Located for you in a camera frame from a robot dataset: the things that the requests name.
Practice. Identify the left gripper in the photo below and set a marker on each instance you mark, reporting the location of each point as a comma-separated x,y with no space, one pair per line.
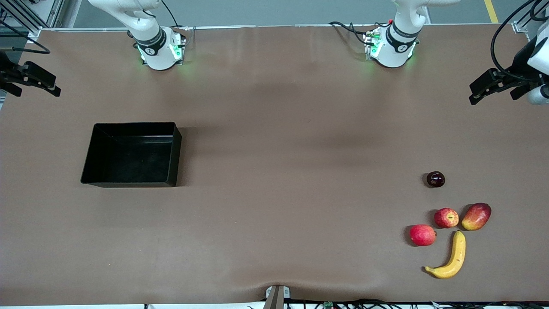
517,64

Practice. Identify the dark purple plum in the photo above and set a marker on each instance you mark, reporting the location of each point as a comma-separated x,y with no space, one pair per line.
435,179

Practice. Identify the aluminium frame post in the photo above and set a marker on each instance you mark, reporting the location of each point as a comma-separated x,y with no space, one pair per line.
520,26
55,13

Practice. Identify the red yellow apple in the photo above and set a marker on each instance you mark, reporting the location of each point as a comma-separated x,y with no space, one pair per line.
446,217

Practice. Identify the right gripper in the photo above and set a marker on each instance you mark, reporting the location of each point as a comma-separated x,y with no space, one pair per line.
8,71

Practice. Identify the yellow banana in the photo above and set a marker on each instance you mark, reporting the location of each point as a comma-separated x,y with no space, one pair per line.
456,255

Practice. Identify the black plastic box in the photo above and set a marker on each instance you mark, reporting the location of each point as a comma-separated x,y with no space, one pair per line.
128,159

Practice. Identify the red yellow mango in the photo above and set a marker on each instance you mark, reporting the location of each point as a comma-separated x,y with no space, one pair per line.
476,216

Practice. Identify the red round fruit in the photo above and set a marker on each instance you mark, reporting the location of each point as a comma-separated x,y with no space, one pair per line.
422,235

